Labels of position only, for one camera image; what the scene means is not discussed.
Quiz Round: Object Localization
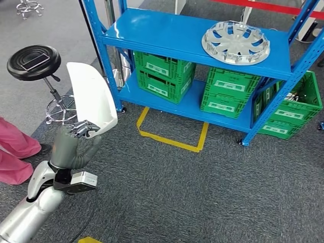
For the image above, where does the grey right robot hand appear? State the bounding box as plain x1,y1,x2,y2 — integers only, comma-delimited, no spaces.
50,120,103,170

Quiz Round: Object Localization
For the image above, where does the white curved plastic part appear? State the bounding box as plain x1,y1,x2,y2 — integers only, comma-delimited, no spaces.
66,61,119,138

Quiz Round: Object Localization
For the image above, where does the blue metal shelf rack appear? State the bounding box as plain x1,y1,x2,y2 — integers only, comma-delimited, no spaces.
81,0,324,147

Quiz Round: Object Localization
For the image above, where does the person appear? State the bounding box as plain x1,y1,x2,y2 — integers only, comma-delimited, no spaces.
0,116,53,186

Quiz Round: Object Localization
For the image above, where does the black smartphone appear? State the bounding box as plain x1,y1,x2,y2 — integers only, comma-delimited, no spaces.
20,53,51,72

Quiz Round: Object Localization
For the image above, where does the yellow floor tape square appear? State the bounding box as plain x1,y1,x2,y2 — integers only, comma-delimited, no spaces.
77,236,103,243

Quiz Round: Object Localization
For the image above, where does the black stool chrome base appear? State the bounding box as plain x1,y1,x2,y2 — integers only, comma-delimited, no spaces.
7,45,78,126

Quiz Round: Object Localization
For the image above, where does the black diagonal bar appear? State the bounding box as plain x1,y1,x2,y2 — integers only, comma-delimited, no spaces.
78,0,106,78

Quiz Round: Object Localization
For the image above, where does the chrome chair base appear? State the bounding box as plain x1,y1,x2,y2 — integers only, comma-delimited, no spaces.
16,0,45,20

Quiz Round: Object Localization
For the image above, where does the grey wheel hubcap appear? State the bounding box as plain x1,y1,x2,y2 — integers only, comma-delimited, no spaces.
202,20,271,66

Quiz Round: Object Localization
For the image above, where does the open green plastic crate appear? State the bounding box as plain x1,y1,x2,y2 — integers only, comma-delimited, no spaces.
253,70,323,128

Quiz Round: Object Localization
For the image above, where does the red barrier belt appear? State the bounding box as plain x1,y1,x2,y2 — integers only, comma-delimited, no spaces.
211,0,324,21

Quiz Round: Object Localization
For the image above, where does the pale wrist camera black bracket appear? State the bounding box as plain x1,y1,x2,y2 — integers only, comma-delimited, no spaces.
52,169,98,195

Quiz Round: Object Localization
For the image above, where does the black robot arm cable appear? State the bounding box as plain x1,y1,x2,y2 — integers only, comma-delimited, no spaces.
69,189,99,243

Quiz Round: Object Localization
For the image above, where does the black cable bundle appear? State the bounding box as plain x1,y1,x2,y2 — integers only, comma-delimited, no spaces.
285,82,308,101

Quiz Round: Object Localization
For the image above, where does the white furniture steel frame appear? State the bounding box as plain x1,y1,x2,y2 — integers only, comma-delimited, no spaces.
295,0,324,43

